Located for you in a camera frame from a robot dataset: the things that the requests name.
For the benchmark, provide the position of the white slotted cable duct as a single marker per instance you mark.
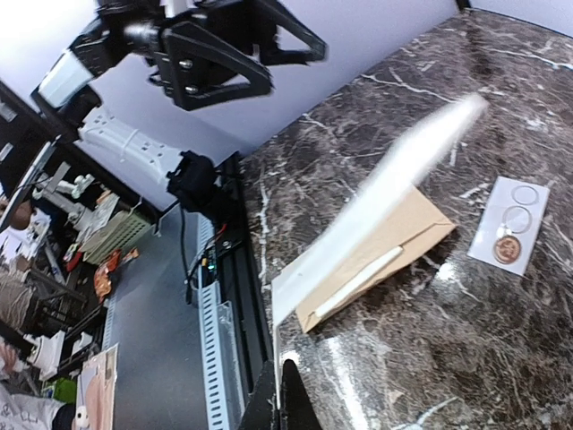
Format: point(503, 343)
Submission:
point(211, 352)

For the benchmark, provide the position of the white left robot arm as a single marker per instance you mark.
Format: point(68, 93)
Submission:
point(66, 99)

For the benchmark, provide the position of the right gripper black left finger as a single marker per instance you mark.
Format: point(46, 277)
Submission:
point(261, 412)

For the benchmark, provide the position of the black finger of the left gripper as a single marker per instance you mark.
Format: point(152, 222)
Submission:
point(280, 37)

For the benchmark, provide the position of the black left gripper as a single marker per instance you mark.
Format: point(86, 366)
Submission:
point(195, 66)

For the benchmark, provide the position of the cream letter sheet ornate border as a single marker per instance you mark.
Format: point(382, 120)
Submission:
point(358, 280)

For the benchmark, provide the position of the black frame post left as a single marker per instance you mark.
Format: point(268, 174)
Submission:
point(463, 5)

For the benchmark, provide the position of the brown kraft envelope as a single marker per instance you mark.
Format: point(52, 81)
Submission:
point(414, 227)

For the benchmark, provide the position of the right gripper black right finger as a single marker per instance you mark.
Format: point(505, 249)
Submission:
point(296, 411)

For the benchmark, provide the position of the white sticker sheet wax seal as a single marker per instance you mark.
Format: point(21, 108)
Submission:
point(513, 208)

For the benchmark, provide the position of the brown wax seal sticker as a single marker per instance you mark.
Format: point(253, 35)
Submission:
point(507, 249)

